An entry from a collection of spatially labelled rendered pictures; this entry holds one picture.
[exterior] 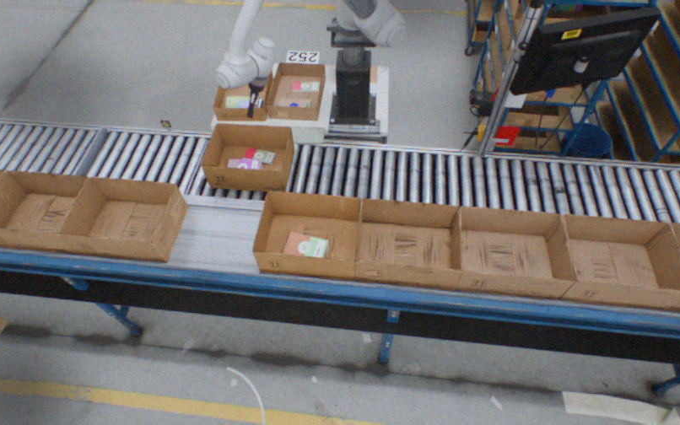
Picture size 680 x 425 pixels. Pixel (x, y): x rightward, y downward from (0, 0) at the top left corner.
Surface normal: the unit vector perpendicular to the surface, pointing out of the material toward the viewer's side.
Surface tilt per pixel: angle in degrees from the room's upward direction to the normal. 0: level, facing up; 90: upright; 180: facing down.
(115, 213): 1
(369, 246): 1
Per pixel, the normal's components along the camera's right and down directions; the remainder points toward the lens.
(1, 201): 0.99, 0.07
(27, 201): -0.04, -0.56
